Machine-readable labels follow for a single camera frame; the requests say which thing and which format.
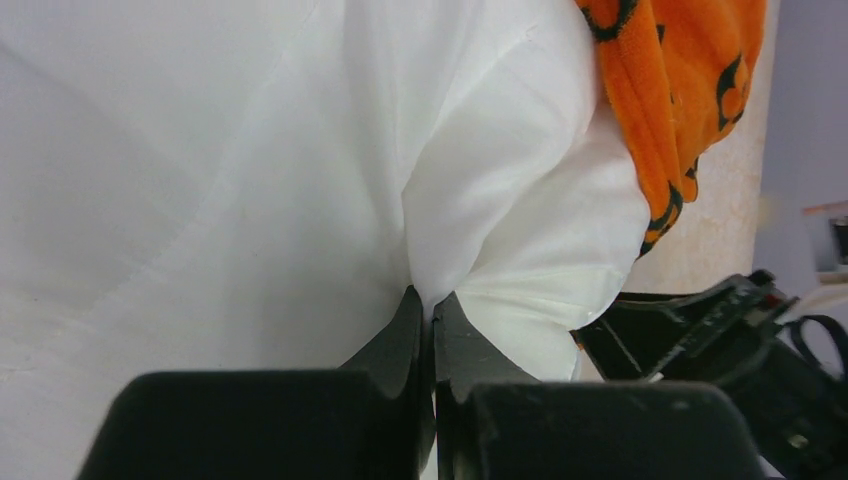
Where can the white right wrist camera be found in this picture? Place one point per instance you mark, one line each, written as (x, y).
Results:
(826, 226)

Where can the white pillow yellow edge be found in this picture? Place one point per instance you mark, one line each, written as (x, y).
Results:
(254, 184)

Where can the orange patterned pillowcase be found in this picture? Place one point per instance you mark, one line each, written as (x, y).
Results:
(677, 74)

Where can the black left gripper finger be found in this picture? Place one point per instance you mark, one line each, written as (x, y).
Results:
(370, 418)

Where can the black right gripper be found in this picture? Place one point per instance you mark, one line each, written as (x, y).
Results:
(495, 421)

